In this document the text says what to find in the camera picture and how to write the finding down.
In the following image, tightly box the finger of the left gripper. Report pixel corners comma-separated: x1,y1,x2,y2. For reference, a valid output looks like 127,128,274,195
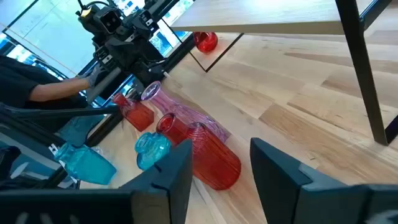
93,46,118,74
136,9,160,34

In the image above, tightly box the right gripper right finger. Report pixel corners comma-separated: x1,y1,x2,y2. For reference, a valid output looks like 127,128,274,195
249,138,398,224

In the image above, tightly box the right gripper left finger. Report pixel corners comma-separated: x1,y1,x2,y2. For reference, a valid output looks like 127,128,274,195
0,139,194,224

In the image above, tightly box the short round teal vase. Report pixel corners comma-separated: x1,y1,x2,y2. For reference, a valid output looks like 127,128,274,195
134,131,172,171

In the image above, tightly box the red ribbed bottle vase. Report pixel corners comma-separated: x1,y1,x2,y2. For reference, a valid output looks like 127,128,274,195
155,112,243,191

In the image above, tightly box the red flared ribbed vase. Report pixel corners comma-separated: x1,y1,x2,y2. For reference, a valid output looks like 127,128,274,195
112,92,155,133

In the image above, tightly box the tall pink glass vase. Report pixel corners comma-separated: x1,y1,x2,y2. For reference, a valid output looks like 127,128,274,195
141,80,231,144

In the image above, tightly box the square textured teal vase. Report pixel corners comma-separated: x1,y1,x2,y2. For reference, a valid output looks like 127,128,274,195
53,142,118,186

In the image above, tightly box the small red bulbous vase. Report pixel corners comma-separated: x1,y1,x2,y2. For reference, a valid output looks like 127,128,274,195
193,31,219,54

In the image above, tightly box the person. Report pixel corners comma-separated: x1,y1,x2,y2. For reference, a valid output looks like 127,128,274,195
0,55,102,110

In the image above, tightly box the wooden shelf with black frame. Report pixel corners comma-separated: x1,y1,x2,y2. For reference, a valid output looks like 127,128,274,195
161,0,398,147

